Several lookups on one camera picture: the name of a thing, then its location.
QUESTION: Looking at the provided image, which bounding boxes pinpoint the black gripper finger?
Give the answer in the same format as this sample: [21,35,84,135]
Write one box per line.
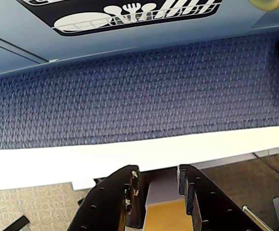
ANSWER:
[177,164,263,231]
[66,165,142,231]

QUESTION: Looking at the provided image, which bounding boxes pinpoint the metal rod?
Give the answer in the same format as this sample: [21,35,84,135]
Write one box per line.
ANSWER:
[241,204,271,231]

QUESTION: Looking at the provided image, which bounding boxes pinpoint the gold dishwasher door handle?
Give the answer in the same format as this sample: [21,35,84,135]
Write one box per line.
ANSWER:
[247,0,279,12]

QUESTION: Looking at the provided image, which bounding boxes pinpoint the blue woven mat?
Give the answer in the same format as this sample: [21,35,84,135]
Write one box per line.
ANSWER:
[0,30,279,150]

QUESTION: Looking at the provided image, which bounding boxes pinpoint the black flat bar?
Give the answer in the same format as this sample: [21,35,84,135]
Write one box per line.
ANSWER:
[6,215,31,231]

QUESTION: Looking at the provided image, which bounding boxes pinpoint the blue toy kitchen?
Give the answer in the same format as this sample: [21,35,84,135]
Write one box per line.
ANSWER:
[0,0,279,78]

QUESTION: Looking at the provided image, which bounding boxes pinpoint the dishwasher door with dish print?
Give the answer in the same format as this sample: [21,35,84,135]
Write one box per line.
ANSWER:
[0,0,272,65]

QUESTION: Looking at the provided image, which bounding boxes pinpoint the yellow cardboard box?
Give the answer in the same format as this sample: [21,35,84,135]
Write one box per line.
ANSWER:
[143,179,187,231]

